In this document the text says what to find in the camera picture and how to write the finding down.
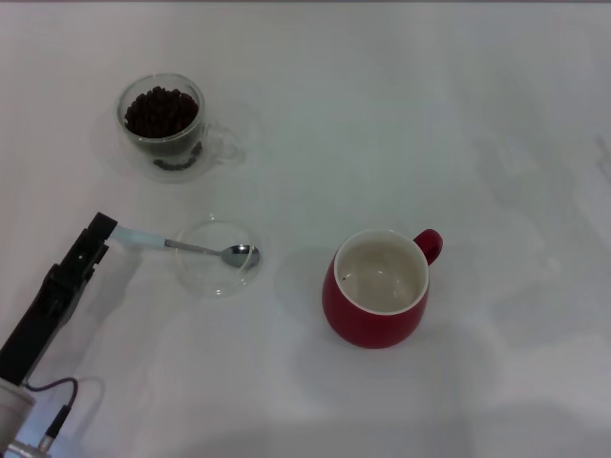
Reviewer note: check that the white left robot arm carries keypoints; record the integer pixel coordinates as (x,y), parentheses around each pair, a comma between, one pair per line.
(13,420)

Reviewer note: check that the dark coffee beans heap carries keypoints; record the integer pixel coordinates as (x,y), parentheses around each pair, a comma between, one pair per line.
(160,114)

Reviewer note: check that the clear glass saucer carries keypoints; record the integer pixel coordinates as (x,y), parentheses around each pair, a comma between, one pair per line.
(210,279)

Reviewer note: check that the red ceramic mug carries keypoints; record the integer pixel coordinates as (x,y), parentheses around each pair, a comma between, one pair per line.
(363,315)

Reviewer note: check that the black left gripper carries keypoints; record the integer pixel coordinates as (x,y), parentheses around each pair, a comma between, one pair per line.
(43,310)

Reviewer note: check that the clear double-wall glass cup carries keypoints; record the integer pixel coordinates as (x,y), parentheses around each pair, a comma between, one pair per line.
(216,141)

